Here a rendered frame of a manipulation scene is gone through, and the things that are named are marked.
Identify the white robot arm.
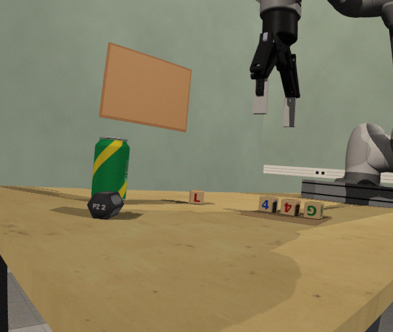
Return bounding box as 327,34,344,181
260,0,393,186

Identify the green and yellow drink can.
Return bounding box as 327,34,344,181
91,136,130,201

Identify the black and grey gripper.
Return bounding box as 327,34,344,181
250,10,300,127

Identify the tan square mat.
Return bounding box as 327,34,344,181
241,209,332,226

